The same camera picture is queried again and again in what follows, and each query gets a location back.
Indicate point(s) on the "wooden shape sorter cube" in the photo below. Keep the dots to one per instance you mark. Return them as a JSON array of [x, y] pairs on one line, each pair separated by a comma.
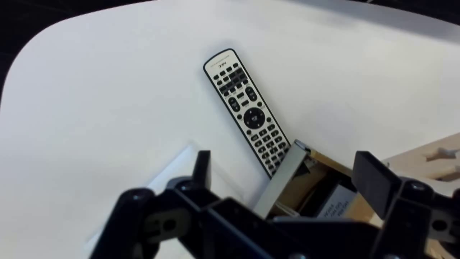
[[422, 162]]

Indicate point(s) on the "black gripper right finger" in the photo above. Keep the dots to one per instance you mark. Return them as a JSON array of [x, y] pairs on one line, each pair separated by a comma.
[[412, 216]]

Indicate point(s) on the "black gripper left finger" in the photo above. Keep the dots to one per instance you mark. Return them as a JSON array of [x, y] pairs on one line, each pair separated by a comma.
[[145, 216]]

